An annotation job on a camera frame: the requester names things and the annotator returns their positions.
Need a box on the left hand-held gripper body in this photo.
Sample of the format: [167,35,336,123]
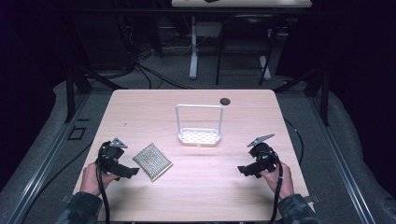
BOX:
[97,137,129,175]

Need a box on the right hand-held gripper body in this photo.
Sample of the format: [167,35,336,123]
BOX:
[247,133,278,174]

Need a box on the metallic scouring sponge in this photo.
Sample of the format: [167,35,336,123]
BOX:
[132,143,174,182]

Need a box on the white sponge holder rack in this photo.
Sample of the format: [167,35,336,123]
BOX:
[175,104,224,147]

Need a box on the person's right hand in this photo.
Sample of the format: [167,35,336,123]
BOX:
[261,161,295,201]

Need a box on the person's left hand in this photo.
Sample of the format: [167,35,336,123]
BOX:
[79,161,120,197]

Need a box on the black metal stand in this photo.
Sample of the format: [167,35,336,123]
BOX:
[61,18,129,123]
[274,62,331,127]

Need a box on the black chair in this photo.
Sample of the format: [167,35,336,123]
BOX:
[215,12,280,87]

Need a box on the white desk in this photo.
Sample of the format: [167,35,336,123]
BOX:
[171,0,313,80]

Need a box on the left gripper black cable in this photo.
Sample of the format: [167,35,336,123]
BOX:
[94,141,112,224]

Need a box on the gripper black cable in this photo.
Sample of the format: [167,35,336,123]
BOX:
[264,148,284,224]
[94,141,112,224]

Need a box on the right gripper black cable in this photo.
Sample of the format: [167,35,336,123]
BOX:
[264,148,284,224]

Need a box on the black floor cable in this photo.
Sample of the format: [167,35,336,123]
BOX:
[283,119,304,166]

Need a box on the black cable bundle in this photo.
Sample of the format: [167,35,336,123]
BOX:
[118,12,194,91]

